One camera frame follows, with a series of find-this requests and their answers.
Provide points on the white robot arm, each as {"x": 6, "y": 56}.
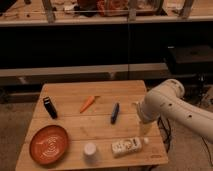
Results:
{"x": 166, "y": 99}

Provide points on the black eraser block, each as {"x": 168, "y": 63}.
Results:
{"x": 50, "y": 107}

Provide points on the white ceramic cup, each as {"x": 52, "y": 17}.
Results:
{"x": 90, "y": 151}

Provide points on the orange ceramic plate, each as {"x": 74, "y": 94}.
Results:
{"x": 49, "y": 144}

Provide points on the orange toy carrot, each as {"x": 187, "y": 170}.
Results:
{"x": 90, "y": 100}

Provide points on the blue marker pen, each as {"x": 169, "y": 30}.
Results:
{"x": 115, "y": 113}

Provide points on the black box on shelf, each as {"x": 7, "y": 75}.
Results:
{"x": 190, "y": 60}

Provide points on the wooden shelf with clutter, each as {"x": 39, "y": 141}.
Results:
{"x": 88, "y": 12}

